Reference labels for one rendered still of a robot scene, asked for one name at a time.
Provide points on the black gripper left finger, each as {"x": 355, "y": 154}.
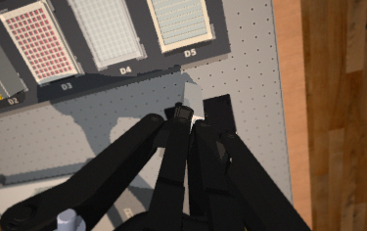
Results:
{"x": 79, "y": 203}

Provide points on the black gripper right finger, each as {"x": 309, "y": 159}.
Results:
{"x": 215, "y": 183}

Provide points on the black flat pad with rg label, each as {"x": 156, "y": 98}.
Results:
{"x": 219, "y": 112}

